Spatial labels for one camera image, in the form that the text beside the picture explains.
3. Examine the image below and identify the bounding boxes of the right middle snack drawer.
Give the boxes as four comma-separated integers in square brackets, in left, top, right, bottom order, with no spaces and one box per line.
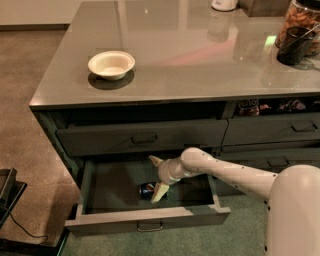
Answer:
[218,148,320,173]

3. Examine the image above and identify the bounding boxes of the grey top left drawer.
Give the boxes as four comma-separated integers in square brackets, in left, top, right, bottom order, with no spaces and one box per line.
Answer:
[56,119,227,157]

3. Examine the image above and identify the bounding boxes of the glass jar of nuts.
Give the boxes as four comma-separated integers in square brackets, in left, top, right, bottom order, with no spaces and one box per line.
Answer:
[275,0,320,47]

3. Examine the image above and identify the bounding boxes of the black cart frame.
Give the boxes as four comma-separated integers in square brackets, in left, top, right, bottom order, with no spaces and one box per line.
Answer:
[0,174,79,256]

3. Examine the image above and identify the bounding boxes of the right bottom snack drawer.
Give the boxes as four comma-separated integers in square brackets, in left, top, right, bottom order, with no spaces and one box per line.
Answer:
[213,178,242,196]

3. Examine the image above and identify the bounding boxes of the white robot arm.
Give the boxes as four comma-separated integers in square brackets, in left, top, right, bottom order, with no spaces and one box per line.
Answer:
[149,147,320,256]

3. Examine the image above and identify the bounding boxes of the blue pepsi can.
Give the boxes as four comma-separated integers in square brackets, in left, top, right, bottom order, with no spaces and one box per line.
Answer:
[139,182,157,200]

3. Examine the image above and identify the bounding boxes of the black cable on floor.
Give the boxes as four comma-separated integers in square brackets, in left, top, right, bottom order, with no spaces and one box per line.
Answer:
[0,204,49,244]

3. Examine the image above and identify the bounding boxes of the black cup with utensil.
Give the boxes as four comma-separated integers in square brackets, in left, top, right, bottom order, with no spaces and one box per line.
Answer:
[277,26,316,66]

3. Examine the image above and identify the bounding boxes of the grey counter cabinet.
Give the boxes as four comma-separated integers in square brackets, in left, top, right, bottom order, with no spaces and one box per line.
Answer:
[30,0,320,180]

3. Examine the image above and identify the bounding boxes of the grey top right drawer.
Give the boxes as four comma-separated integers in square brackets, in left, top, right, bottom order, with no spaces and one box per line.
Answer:
[223,113,320,146]

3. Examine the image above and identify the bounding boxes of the open grey middle drawer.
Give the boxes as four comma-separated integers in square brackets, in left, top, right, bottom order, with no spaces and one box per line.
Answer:
[65,159,230,236]

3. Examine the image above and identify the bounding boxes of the snack bags in shelf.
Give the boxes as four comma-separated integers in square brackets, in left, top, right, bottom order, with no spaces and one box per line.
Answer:
[235,96,320,116]

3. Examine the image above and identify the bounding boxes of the snack drawer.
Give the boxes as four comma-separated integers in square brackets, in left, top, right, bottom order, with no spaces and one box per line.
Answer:
[213,178,242,196]
[218,148,320,173]

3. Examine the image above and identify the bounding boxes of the white container on counter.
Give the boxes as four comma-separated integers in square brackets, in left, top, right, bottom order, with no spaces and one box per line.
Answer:
[211,0,238,12]

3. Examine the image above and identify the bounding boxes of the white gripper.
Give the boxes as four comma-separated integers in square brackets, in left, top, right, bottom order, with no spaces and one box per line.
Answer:
[149,155,181,203]

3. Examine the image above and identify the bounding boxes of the white paper bowl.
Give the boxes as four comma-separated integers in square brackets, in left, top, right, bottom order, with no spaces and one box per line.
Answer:
[88,51,135,81]

